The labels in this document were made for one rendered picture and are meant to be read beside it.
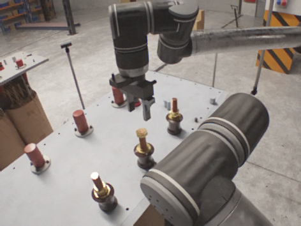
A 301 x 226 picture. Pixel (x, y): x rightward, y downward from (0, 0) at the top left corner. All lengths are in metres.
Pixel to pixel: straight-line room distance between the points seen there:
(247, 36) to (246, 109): 0.42
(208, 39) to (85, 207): 0.83
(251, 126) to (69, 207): 0.77
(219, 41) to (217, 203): 0.58
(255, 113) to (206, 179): 0.22
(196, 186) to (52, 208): 0.72
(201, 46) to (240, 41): 0.17
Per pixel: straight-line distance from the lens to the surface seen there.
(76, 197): 0.94
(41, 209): 0.99
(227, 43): 0.81
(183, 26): 0.61
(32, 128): 2.43
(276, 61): 5.62
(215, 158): 0.41
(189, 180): 0.37
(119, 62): 0.62
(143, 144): 0.86
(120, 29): 0.57
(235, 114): 0.49
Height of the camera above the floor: 2.12
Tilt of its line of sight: 37 degrees down
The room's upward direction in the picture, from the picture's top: 5 degrees counter-clockwise
